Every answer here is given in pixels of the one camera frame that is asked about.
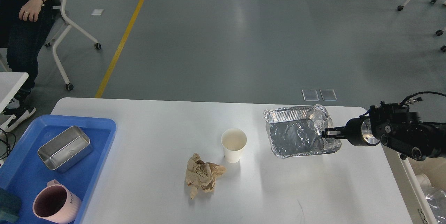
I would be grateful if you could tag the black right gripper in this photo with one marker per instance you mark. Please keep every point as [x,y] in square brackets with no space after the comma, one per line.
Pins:
[358,131]

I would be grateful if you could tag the clear floor plate left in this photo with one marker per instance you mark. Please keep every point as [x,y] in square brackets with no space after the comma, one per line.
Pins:
[310,94]

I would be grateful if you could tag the brown paper napkin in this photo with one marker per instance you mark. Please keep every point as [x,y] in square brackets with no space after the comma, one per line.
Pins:
[200,175]

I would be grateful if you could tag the blue plastic tray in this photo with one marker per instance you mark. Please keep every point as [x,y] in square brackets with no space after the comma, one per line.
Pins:
[25,175]

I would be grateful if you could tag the pink ceramic mug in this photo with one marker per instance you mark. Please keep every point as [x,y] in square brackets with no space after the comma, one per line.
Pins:
[56,203]

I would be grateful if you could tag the white office chair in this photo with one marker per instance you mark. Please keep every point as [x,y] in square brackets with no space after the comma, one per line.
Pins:
[60,14]

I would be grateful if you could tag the stainless steel rectangular tin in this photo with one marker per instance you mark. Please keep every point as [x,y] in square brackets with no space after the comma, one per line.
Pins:
[66,149]

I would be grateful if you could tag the person in black clothes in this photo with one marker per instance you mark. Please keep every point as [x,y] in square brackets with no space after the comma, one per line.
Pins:
[24,27]

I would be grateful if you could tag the foil lined bin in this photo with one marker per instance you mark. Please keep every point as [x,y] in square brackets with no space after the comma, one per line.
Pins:
[296,131]

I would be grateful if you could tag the white side table left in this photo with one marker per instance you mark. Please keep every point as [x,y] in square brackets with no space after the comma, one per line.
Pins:
[10,83]

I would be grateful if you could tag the clear floor plate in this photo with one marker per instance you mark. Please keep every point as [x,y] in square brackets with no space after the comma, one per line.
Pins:
[328,94]
[310,94]

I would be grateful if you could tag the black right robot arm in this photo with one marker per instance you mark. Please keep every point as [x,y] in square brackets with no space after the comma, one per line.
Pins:
[393,125]

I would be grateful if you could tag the white paper cup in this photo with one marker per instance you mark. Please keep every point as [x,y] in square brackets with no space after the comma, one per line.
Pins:
[233,142]

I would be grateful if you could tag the clear floor plate right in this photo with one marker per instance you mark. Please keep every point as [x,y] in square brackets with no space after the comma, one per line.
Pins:
[328,94]

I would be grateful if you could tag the white waste bin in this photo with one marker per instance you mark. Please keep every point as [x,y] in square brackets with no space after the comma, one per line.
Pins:
[410,176]

